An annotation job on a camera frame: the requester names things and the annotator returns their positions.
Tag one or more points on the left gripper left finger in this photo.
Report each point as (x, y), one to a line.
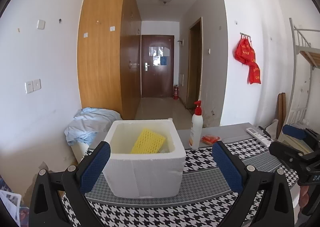
(46, 208)

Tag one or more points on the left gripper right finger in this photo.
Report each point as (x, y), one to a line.
(275, 208)

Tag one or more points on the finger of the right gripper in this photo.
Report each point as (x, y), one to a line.
(294, 132)
(288, 156)

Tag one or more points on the yellow foam fruit net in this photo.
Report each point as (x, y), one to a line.
(148, 142)

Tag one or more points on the person right hand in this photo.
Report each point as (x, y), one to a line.
(303, 197)

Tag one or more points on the white remote control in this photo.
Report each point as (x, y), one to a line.
(263, 139)

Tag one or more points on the leaning wooden boards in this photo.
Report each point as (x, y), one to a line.
(281, 112)

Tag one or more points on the houndstooth table mat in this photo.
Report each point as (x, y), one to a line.
(204, 196)

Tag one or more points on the metal bunk bed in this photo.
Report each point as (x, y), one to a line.
(302, 104)

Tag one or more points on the red snack packet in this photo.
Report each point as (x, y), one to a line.
(210, 139)

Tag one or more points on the light blue crumpled cloth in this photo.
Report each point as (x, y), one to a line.
(88, 123)

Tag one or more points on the white styrofoam box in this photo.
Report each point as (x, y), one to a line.
(144, 175)

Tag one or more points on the red hanging bags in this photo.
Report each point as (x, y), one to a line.
(245, 54)

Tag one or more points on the red fire extinguisher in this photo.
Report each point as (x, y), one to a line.
(176, 89)

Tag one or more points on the wooden wardrobe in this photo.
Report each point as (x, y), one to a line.
(108, 55)

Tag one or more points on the dark brown entrance door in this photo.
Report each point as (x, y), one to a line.
(157, 66)

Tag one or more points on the wall hook rack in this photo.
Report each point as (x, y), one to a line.
(246, 36)

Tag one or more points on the white wall switch pair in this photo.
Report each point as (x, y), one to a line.
(31, 86)

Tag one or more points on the white wall socket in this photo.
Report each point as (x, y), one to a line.
(41, 24)

